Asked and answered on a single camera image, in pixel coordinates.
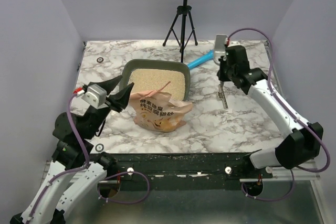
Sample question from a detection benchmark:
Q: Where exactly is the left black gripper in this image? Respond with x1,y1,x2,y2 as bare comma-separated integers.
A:
84,74,135,139

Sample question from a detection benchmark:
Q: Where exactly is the grey bag clip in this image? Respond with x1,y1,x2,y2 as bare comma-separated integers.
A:
217,82,228,109

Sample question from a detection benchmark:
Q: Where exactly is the pink cat litter bag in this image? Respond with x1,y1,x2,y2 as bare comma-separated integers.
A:
129,82,193,132

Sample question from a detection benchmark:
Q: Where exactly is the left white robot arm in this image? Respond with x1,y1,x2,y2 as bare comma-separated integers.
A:
10,76,134,223

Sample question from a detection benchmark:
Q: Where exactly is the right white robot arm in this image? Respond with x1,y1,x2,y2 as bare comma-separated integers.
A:
217,45,323,178

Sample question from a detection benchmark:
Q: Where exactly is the beige litter in box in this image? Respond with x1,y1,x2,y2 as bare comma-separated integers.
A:
128,69,186,100

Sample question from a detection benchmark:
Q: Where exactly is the blue cylindrical flashlight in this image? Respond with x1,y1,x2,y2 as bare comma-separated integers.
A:
187,50,213,70

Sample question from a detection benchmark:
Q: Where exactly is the brown poker chip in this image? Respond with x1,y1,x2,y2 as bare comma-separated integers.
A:
97,57,104,63

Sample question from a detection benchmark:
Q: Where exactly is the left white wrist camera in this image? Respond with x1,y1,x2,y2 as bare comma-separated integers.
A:
81,84,107,109

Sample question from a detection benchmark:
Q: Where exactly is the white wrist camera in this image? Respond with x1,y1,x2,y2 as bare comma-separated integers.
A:
213,34,228,66
81,84,107,109

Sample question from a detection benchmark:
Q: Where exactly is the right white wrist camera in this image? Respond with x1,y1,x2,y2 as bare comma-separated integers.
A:
213,34,228,66

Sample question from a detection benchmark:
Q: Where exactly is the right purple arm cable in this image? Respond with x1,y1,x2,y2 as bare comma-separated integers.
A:
227,27,331,174

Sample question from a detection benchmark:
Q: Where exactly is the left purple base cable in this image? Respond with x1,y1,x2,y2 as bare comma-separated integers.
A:
97,169,150,204

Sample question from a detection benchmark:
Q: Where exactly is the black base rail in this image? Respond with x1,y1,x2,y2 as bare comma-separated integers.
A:
90,153,272,191

